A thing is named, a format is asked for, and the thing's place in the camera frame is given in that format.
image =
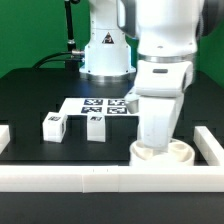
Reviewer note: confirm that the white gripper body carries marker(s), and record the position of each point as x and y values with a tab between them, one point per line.
160	87

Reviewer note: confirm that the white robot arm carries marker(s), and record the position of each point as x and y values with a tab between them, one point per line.
167	32

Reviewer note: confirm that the white round stool seat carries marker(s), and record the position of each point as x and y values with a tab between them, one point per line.
179	154

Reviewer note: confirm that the white U-shaped fence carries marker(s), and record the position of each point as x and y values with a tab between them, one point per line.
208	178

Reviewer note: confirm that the white marker sheet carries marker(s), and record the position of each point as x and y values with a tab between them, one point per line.
106	106

